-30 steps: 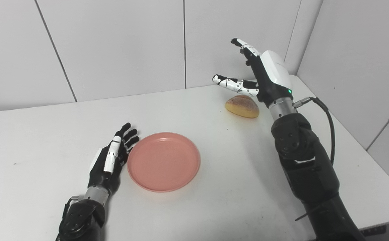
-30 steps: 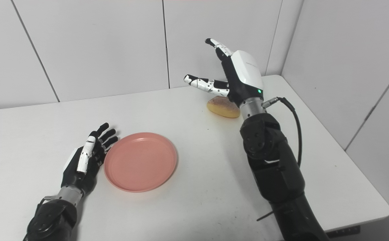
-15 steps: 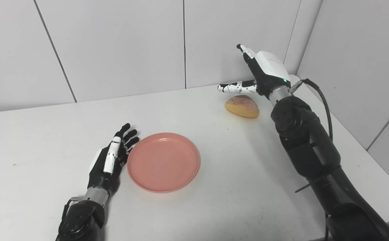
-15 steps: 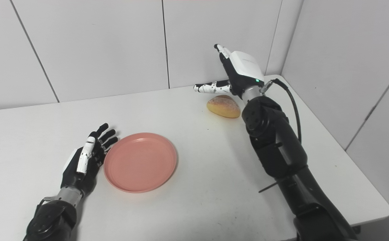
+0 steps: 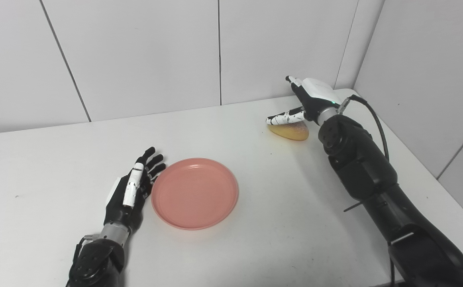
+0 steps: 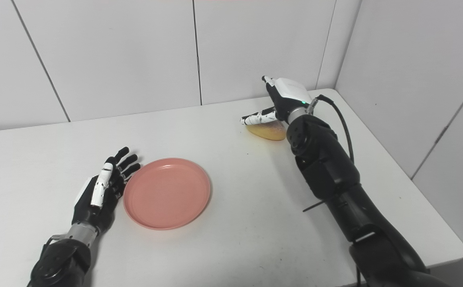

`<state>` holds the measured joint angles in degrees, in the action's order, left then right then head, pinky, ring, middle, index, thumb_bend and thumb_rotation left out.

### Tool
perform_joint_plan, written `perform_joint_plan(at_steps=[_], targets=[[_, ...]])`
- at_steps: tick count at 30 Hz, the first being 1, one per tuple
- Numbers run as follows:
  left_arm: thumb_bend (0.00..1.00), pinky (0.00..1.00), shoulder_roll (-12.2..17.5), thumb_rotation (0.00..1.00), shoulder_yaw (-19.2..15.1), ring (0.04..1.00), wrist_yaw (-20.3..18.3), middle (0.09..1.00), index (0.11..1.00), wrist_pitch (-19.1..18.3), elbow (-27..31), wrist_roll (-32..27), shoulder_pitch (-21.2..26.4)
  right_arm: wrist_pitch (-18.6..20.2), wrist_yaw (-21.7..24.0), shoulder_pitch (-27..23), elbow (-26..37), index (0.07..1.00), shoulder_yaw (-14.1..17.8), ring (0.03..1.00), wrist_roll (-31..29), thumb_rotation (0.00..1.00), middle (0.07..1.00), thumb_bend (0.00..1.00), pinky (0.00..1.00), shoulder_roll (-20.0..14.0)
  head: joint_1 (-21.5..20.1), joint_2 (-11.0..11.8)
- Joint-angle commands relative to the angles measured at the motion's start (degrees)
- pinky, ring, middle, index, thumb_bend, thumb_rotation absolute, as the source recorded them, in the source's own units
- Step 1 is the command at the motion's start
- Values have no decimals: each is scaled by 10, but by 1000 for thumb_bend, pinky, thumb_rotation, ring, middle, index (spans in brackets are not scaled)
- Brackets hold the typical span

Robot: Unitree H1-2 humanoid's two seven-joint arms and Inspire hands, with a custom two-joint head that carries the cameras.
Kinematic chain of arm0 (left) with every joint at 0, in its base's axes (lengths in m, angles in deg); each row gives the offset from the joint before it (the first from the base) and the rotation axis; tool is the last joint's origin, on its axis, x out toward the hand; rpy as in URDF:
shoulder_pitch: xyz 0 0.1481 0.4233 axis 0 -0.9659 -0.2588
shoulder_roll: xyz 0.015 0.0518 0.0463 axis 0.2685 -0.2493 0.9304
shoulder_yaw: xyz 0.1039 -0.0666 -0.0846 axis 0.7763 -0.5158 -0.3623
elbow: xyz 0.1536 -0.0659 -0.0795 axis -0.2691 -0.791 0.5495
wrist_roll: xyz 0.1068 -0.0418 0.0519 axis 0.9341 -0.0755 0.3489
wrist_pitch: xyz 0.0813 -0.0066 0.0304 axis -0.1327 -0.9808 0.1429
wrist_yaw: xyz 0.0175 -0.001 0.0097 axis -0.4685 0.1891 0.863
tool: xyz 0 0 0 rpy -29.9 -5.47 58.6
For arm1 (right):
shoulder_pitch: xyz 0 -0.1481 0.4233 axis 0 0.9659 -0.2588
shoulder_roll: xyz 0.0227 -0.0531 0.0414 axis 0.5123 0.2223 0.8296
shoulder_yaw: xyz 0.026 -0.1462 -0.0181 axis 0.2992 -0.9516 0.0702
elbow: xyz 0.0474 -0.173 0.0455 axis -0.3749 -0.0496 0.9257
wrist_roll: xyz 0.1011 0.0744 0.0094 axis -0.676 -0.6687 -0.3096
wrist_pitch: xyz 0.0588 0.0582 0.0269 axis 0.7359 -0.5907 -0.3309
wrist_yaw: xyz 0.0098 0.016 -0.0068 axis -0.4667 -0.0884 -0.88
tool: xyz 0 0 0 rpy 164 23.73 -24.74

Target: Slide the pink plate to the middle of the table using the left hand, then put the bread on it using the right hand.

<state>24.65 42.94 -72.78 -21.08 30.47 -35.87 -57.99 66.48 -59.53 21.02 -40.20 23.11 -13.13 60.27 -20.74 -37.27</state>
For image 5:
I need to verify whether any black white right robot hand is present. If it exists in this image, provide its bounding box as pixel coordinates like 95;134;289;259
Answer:
266;75;342;126

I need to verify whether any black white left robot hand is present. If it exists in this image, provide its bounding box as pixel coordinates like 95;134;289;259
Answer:
103;146;167;236

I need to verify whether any crusty bread roll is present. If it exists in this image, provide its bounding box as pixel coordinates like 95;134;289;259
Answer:
267;121;310;141

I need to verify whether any pink round plate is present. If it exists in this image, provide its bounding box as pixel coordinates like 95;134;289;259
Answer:
151;158;239;231

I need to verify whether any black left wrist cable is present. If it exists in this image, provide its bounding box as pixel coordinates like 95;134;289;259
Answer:
66;234;99;287

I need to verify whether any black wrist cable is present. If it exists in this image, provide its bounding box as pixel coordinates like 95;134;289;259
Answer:
337;94;390;161
66;234;99;287

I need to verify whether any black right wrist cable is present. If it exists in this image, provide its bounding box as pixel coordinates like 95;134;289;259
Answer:
337;94;390;161

